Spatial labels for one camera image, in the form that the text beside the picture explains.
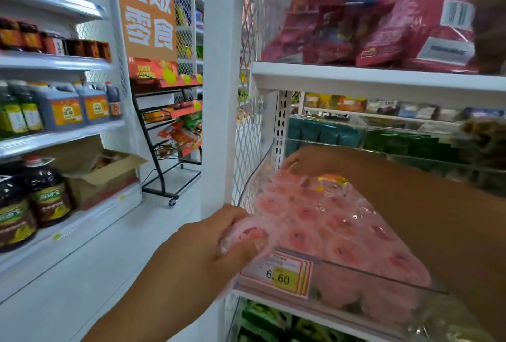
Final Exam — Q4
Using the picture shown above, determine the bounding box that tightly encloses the person's left hand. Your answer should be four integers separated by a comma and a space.
159, 204, 269, 302

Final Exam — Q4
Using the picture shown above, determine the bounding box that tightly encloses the person's right hand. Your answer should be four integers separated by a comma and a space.
281, 146, 357, 181

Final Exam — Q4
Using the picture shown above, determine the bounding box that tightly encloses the bag of pink jelly cups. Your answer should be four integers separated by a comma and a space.
217, 172, 432, 293

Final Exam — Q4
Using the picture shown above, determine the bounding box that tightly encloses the person's left forearm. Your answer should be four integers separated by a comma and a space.
81, 248, 222, 342

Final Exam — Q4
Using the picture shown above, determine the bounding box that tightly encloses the person's right forearm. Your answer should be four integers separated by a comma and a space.
344, 151, 506, 342

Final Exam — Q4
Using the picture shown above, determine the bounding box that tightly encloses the white perforated shelf upright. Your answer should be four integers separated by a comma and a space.
273, 90, 293, 170

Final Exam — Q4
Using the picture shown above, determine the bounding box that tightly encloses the row of teal packets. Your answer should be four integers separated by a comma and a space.
286, 116, 365, 149

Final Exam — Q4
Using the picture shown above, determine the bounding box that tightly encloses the yellow white price tag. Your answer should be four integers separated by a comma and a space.
240, 250, 314, 300

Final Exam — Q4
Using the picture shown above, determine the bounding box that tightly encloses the pile of green striped packets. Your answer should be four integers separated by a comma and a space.
236, 300, 366, 342

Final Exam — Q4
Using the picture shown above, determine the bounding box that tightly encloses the white shelf column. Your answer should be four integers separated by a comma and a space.
199, 0, 246, 342

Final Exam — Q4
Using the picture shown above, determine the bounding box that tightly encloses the row of assorted background packets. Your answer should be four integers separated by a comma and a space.
293, 92, 506, 124

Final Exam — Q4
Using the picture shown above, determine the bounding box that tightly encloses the white shelf board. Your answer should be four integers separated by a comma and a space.
250, 62, 506, 110

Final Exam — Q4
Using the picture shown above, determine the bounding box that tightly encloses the row of dark green packets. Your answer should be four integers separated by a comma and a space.
363, 129, 461, 161

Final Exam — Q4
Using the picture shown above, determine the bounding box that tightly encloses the pile of dark red packets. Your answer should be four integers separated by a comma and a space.
261, 0, 358, 65

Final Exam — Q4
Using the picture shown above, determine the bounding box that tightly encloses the clear plastic shelf guard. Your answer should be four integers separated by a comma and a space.
232, 249, 497, 342

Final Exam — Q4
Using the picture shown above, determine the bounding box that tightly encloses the brown cardboard box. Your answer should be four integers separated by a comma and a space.
39, 136, 148, 211

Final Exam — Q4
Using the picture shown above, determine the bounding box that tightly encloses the large red snack packet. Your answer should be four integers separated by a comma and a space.
355, 0, 481, 74

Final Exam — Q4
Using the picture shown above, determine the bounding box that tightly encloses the small dark bottle orange label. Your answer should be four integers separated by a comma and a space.
105, 81, 123, 120

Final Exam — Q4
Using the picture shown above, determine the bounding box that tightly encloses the dark oil bottle red cap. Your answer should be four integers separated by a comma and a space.
23, 155, 73, 228

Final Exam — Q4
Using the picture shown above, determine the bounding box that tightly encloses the grey jug orange label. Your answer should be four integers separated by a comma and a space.
31, 82, 86, 131
74, 82, 111, 124

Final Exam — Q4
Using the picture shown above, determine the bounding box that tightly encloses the orange sign with white characters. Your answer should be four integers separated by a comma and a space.
113, 0, 178, 62

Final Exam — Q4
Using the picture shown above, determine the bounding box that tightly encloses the white shelving unit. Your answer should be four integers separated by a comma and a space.
0, 0, 144, 305

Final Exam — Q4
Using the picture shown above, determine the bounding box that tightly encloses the dark oil bottle green label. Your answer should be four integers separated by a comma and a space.
0, 162, 38, 254

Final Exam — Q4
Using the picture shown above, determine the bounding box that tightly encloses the green oil bottle yellow label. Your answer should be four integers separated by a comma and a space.
8, 80, 45, 133
0, 81, 28, 138

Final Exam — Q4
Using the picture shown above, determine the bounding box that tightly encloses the row of brown jars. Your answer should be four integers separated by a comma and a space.
0, 17, 113, 62

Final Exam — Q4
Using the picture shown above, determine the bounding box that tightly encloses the white wire mesh panel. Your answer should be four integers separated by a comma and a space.
231, 0, 266, 214

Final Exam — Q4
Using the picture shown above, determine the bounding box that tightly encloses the black wire display rack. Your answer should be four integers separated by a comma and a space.
130, 77, 203, 208

